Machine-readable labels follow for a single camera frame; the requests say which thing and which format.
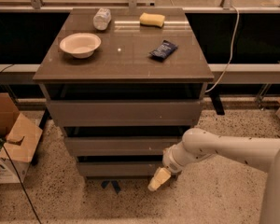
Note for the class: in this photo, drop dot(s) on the grey bottom drawer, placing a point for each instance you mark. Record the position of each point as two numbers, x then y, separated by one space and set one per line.
109 169

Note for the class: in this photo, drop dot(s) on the yellow sponge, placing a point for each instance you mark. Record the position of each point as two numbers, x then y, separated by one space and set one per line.
152 19

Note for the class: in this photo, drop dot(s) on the grey drawer cabinet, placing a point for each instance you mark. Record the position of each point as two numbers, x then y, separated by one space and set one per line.
121 69

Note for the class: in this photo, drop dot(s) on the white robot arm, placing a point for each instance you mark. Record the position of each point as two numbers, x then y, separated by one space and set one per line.
260 153

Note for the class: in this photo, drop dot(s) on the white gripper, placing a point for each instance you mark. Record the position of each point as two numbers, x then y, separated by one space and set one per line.
168 160

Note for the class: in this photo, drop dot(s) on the clear plastic bottle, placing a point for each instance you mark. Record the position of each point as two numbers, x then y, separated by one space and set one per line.
102 18

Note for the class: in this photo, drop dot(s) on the white paper bowl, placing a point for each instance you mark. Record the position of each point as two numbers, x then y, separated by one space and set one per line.
80 45

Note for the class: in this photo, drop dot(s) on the grey drawer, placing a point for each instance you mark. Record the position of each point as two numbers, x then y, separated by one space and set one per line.
118 113
109 169
119 146

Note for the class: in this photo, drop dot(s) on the dark blue snack packet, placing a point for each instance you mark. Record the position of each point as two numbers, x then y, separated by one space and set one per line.
164 50

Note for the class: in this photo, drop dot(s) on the open cardboard box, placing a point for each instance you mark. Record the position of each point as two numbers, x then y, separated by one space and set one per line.
19 138

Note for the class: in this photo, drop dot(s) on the grey top drawer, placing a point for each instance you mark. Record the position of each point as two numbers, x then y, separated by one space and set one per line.
118 113

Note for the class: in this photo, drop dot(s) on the grey middle drawer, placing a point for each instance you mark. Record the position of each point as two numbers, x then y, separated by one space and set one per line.
119 146

